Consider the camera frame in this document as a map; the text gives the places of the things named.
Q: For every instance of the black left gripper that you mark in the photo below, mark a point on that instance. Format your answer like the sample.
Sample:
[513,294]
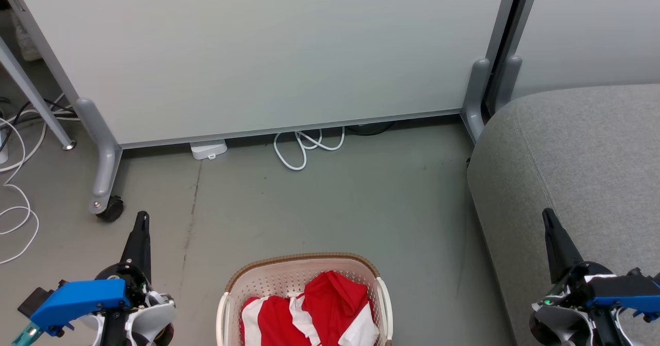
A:
[121,273]

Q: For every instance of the narrow white partition panel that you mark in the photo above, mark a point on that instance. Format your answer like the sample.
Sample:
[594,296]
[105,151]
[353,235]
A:
[593,26]

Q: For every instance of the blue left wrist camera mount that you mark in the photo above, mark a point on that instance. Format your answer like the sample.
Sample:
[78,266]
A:
[77,302]

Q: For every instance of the grey partition leg with caster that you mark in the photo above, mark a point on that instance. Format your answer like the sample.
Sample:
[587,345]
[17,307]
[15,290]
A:
[105,155]

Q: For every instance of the red jersey with number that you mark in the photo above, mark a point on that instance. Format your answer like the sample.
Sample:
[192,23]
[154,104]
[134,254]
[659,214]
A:
[332,299]

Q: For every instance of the black caster wheel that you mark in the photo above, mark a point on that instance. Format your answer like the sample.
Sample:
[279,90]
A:
[112,209]

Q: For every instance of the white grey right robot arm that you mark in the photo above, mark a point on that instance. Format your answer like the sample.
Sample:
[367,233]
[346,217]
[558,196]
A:
[567,325]

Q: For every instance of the white power adapter box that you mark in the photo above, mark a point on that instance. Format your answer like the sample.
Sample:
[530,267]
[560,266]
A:
[209,149]

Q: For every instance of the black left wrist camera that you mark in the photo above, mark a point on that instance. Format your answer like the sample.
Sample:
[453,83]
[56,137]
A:
[32,300]

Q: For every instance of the large white partition panel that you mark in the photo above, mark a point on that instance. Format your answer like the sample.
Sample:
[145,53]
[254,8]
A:
[268,52]

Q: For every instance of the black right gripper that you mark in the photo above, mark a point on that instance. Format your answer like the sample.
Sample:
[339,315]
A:
[577,281]

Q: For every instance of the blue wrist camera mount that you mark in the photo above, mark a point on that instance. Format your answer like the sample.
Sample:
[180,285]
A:
[626,292]
[77,302]

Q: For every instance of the red jersey number 23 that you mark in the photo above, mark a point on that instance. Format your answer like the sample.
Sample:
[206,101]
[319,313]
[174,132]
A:
[270,320]

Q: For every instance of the grey fabric sofa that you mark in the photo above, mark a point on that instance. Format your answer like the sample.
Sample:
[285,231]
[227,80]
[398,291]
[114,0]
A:
[577,170]

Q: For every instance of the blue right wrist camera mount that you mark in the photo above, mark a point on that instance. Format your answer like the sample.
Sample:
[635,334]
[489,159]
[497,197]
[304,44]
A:
[626,292]

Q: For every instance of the cream laundry basket brown rim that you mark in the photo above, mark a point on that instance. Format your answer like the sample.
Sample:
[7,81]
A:
[289,276]

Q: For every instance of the grey metal table leg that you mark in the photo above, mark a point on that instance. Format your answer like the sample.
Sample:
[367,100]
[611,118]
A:
[31,91]

